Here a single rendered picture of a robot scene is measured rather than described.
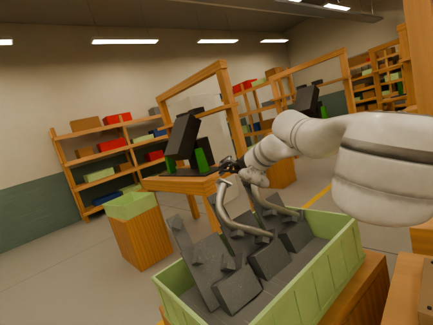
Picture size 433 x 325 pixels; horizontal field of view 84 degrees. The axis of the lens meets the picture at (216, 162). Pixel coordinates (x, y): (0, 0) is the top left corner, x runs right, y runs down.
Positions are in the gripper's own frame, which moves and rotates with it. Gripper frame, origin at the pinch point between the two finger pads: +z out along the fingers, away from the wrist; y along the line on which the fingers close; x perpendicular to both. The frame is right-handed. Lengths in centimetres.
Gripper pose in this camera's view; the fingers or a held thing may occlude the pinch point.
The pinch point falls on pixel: (232, 178)
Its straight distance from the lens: 81.2
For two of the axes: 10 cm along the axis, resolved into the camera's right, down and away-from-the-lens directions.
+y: -8.9, -3.9, -2.4
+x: -2.3, 8.3, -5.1
